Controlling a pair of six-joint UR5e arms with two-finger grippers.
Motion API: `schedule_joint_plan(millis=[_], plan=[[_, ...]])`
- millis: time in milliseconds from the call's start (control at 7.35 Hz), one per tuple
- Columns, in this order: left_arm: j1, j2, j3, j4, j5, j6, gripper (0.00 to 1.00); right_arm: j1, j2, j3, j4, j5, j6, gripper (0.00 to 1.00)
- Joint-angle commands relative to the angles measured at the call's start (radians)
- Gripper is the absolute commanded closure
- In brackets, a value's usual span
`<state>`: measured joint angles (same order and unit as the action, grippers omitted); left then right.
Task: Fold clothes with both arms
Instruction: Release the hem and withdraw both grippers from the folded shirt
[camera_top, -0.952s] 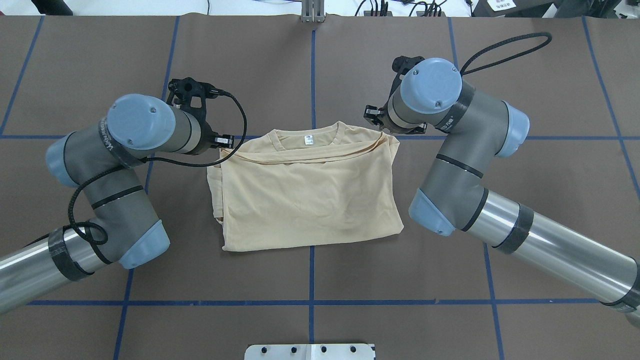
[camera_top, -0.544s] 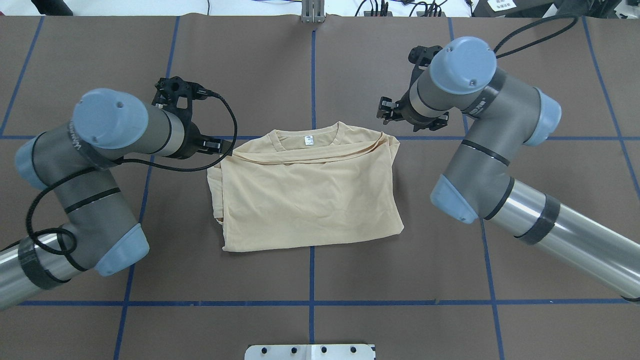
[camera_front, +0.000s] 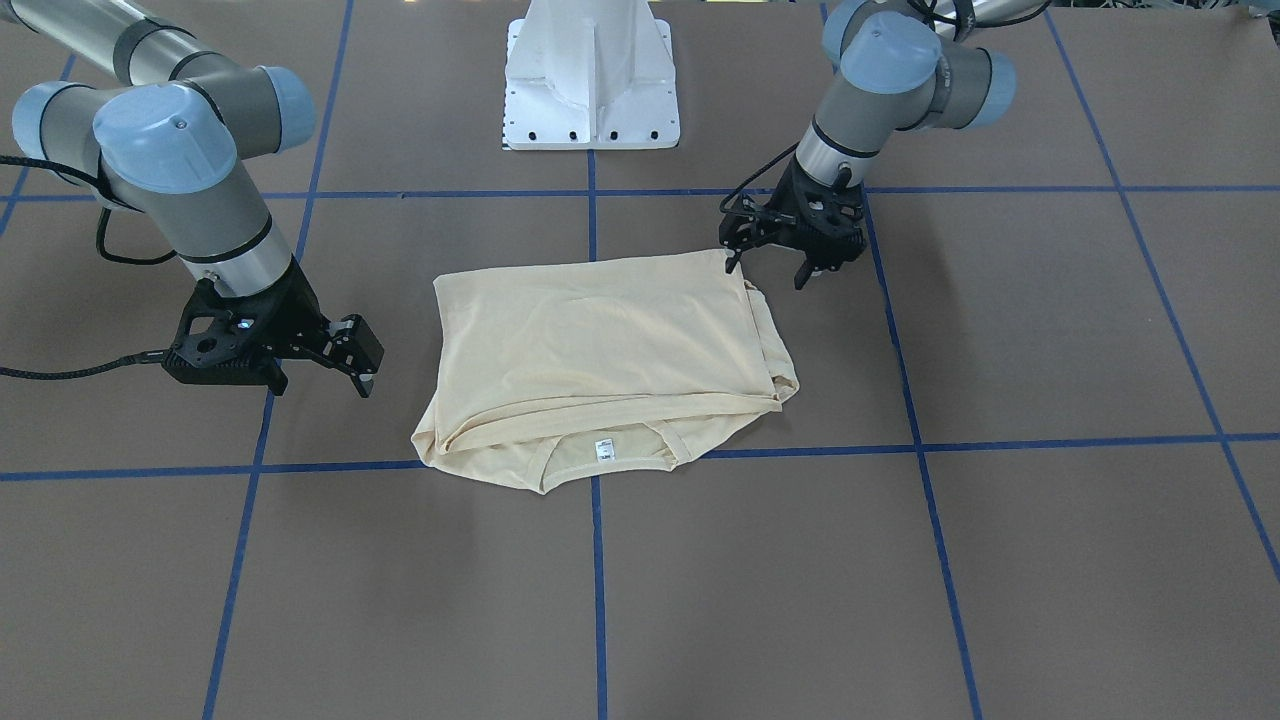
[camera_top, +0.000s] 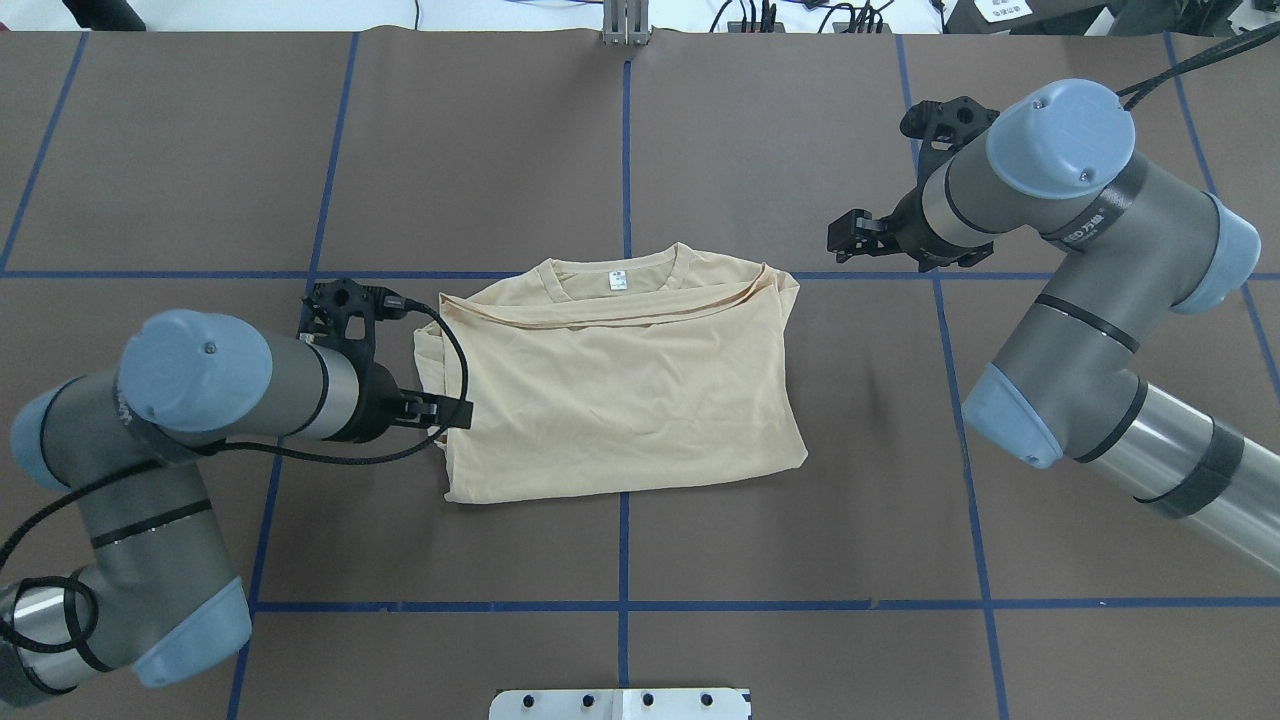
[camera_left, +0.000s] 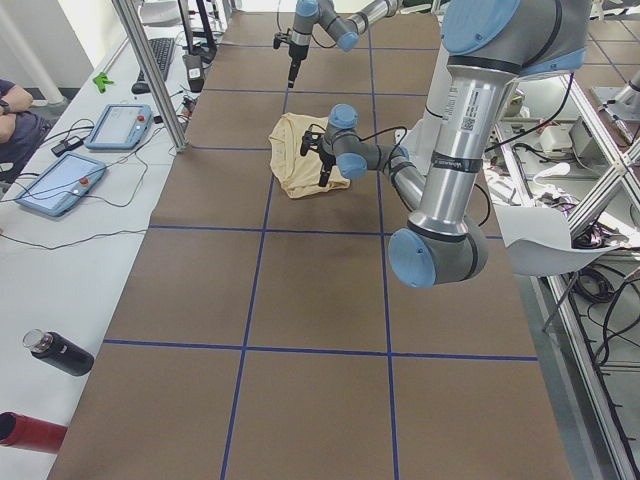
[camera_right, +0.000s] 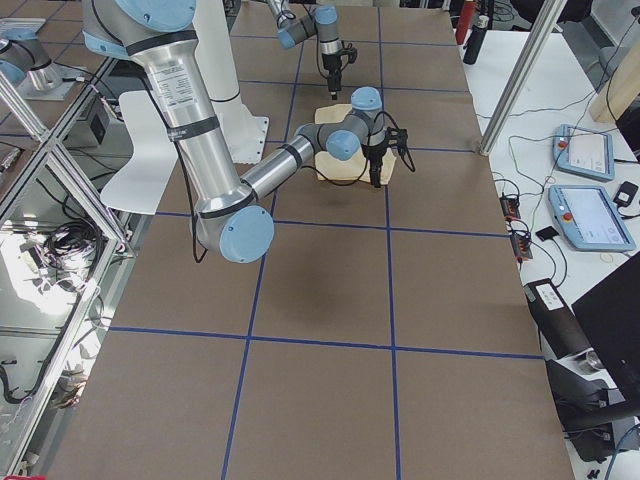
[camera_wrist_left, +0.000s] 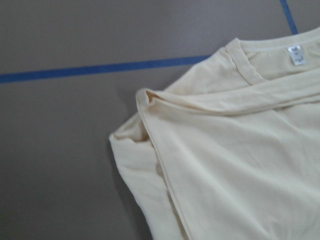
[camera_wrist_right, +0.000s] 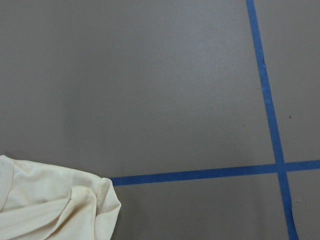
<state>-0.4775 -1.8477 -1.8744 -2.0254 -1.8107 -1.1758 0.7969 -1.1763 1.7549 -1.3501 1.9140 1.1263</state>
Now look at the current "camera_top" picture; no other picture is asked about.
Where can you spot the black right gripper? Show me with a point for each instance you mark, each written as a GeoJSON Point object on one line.
{"type": "Point", "coordinates": [909, 229]}

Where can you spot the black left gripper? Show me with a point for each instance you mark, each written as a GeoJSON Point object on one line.
{"type": "Point", "coordinates": [373, 403]}

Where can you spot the cream long-sleeve printed shirt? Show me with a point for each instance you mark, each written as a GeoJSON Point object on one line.
{"type": "Point", "coordinates": [666, 371]}

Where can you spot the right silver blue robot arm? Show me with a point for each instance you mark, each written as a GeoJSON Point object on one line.
{"type": "Point", "coordinates": [1137, 244]}

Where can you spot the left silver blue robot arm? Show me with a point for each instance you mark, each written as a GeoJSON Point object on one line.
{"type": "Point", "coordinates": [122, 446]}

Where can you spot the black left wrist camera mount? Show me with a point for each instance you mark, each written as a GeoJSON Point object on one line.
{"type": "Point", "coordinates": [342, 315]}

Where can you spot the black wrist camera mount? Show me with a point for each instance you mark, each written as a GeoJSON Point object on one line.
{"type": "Point", "coordinates": [943, 129]}
{"type": "Point", "coordinates": [342, 315]}

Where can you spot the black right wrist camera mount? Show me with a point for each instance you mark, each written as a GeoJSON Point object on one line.
{"type": "Point", "coordinates": [943, 129]}

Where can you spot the aluminium frame post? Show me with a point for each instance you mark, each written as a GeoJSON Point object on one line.
{"type": "Point", "coordinates": [626, 22]}

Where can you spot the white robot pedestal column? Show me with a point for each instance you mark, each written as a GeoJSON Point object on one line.
{"type": "Point", "coordinates": [623, 703]}

